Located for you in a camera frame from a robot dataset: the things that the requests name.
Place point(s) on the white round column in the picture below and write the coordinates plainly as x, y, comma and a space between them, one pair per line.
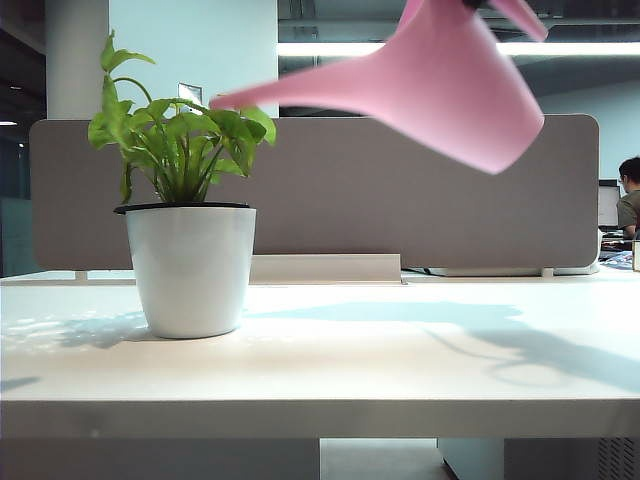
75, 60

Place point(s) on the pink plastic watering can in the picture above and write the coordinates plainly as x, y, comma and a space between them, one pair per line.
450, 90

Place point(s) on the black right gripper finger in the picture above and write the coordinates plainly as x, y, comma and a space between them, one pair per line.
472, 3

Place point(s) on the computer monitor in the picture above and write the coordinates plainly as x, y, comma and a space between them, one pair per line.
607, 205

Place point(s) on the beige box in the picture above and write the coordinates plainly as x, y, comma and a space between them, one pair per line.
636, 256

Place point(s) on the small wall sign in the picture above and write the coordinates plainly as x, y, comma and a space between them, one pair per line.
190, 91

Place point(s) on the seated person in olive shirt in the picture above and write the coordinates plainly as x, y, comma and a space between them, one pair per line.
630, 210

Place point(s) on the white plant pot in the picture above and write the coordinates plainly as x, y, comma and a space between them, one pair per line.
190, 280

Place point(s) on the grey desk partition panel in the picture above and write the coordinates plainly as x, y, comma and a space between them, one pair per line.
350, 200

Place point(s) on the green leafy plant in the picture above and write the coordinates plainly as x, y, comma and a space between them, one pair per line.
175, 150

